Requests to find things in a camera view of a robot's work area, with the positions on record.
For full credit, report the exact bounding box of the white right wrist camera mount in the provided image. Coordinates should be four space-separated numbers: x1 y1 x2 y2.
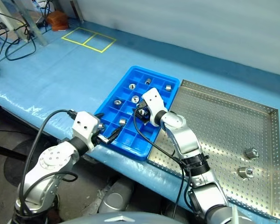
141 88 168 128

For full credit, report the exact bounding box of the grey robot torso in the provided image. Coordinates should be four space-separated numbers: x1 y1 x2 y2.
58 211 178 224

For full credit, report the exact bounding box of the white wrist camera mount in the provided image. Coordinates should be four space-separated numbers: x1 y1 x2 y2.
141 88 168 128
71 111 101 150

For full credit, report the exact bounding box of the aluminium frame leg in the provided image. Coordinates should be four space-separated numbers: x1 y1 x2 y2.
17 0 49 47

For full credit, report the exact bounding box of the grey rounded housing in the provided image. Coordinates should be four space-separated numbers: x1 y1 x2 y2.
98 179 135 214

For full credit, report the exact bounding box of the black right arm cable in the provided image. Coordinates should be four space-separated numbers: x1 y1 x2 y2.
133 112 192 221

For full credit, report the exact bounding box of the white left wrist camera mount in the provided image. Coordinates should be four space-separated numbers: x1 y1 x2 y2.
71 111 101 150

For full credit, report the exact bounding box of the yellow tape double rectangle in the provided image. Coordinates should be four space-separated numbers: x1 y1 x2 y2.
61 27 117 54

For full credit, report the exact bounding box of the brown object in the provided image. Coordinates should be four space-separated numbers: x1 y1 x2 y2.
46 10 68 32

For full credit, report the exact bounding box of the perforated metal tray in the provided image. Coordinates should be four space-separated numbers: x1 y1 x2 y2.
146 79 280 221

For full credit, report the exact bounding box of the dark metal frame post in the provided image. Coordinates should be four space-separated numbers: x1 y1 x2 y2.
70 0 84 23

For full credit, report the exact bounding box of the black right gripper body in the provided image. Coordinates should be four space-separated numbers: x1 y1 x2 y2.
141 102 153 125

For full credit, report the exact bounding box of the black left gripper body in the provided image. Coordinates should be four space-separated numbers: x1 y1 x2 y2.
91 130 110 146

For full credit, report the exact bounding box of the blue compartment tray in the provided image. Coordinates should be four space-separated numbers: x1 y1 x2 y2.
94 65 180 161

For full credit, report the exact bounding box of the black floor cable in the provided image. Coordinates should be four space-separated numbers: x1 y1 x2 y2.
0 11 37 62

